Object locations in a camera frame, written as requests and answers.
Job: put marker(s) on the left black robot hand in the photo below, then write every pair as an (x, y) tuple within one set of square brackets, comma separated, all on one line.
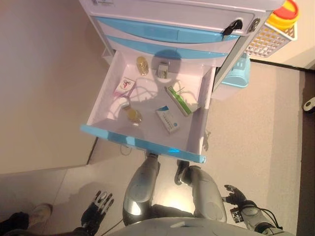
[(94, 214)]

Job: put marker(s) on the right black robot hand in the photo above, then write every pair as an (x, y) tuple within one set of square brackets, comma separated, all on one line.
[(237, 196)]

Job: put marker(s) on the deep blue-front cart drawer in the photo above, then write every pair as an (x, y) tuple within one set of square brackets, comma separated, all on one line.
[(147, 127)]

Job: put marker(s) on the yellow bottle with white cap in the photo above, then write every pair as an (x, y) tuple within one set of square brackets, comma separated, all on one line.
[(135, 115)]

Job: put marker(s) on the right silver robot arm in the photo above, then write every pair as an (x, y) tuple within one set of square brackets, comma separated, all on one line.
[(256, 216)]

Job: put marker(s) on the blue white medicine box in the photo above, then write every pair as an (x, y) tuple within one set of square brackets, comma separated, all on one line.
[(167, 120)]

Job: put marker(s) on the green white medicine box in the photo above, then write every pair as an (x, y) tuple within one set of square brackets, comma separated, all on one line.
[(182, 100)]

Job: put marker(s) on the pink white medicine box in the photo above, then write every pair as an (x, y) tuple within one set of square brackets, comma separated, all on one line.
[(125, 86)]

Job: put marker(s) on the blue white cart drawer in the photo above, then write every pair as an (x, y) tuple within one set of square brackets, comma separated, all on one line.
[(197, 52), (137, 27)]

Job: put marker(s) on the right silver robot leg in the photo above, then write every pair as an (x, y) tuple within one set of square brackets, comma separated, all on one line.
[(206, 194)]

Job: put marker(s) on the light tan shoe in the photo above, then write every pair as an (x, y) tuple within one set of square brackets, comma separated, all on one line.
[(40, 214)]

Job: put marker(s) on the grey robot torso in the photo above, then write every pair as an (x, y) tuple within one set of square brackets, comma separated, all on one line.
[(172, 227)]

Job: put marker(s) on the dark trouser leg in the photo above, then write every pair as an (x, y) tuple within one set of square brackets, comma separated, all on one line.
[(13, 225)]

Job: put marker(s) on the clear bin with blue lid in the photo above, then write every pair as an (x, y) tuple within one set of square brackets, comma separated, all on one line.
[(236, 73)]

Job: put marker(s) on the small white green box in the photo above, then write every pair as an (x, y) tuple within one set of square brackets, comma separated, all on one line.
[(163, 71)]

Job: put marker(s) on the white perforated basket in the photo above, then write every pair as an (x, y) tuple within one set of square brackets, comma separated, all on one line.
[(265, 44)]

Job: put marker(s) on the amber capsule bottle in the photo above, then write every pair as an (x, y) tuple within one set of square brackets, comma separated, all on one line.
[(142, 65)]

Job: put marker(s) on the white side bin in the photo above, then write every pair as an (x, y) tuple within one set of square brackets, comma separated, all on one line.
[(107, 55)]

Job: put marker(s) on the black key in lock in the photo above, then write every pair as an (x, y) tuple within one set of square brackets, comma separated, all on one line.
[(233, 25)]

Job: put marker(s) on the metal side latch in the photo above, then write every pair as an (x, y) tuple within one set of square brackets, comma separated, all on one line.
[(254, 25)]

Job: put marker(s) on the white medical cart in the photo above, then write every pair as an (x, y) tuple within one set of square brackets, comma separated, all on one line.
[(172, 9)]

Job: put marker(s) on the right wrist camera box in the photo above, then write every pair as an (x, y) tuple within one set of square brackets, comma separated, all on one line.
[(236, 215)]

